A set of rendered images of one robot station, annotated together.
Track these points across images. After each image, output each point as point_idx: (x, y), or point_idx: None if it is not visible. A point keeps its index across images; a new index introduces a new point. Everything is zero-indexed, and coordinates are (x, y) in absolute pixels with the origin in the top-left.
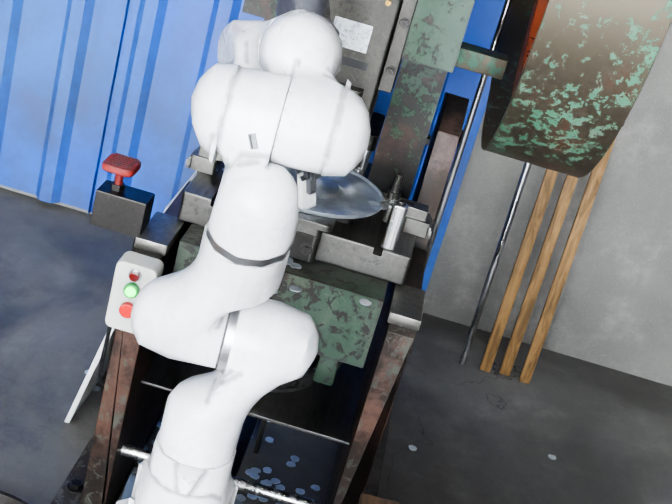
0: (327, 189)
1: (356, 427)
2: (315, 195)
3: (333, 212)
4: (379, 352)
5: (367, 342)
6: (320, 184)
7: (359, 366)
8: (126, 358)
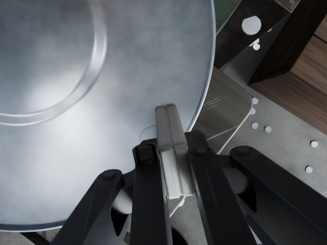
0: (63, 6)
1: (238, 43)
2: (178, 115)
3: (182, 54)
4: (248, 10)
5: (229, 17)
6: (32, 11)
7: (222, 27)
8: None
